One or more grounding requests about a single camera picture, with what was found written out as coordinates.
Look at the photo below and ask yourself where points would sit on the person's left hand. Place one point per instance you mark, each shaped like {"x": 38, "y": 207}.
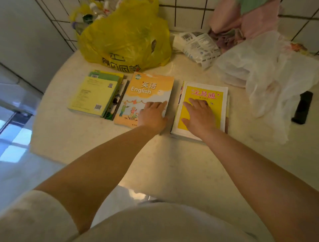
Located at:
{"x": 152, "y": 117}

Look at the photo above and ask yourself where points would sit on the person's right hand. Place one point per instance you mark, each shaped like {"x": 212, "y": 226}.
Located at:
{"x": 201, "y": 119}

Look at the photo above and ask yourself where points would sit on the clear plastic bottle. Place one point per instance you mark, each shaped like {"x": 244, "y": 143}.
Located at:
{"x": 78, "y": 27}

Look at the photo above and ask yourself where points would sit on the person's left fingers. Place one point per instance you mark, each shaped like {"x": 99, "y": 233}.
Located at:
{"x": 155, "y": 105}

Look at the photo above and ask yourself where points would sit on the person's white shirt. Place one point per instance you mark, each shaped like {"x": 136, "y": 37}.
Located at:
{"x": 149, "y": 224}

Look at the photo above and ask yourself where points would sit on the yellow plastic bag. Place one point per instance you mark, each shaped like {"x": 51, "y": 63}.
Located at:
{"x": 124, "y": 35}

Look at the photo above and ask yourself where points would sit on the black oblong object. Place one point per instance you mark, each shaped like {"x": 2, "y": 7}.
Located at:
{"x": 302, "y": 107}

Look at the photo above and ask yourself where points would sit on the person's left forearm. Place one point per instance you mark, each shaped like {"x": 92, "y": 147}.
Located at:
{"x": 104, "y": 169}

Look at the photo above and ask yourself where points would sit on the person's right forearm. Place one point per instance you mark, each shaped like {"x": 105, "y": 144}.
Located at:
{"x": 261, "y": 184}

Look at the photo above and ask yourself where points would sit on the pink cloth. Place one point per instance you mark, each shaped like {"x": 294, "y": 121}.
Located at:
{"x": 249, "y": 22}

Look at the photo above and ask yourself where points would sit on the yellow and white workbook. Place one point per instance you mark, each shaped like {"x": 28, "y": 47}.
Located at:
{"x": 199, "y": 93}

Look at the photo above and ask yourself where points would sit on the green book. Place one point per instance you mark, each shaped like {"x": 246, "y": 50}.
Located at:
{"x": 107, "y": 75}

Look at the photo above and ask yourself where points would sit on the person's right thumb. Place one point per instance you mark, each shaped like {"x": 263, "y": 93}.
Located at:
{"x": 186, "y": 122}

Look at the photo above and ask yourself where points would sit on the white plastic bottle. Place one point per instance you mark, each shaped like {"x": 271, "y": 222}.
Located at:
{"x": 96, "y": 8}

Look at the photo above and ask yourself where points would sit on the white translucent plastic bag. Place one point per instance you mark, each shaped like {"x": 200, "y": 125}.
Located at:
{"x": 274, "y": 74}

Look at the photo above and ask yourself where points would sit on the green cloth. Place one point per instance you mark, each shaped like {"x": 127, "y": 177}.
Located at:
{"x": 251, "y": 5}

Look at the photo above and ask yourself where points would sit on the thin dark-edged book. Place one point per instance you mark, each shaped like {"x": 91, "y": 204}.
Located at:
{"x": 117, "y": 99}

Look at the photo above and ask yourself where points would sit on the white printed plastic packet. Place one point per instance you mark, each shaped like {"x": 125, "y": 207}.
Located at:
{"x": 198, "y": 46}

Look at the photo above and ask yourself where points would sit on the pale yellow-green book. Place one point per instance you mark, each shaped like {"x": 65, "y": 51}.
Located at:
{"x": 93, "y": 96}

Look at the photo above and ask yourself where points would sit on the book with colourful edge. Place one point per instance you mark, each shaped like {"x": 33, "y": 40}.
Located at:
{"x": 227, "y": 112}

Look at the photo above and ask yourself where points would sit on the orange illustrated textbook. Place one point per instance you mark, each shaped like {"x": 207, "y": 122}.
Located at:
{"x": 147, "y": 89}

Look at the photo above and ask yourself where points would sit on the glass sliding door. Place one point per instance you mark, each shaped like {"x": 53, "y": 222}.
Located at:
{"x": 15, "y": 119}

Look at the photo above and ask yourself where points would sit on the colourful patterned item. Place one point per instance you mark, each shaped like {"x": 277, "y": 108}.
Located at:
{"x": 299, "y": 47}

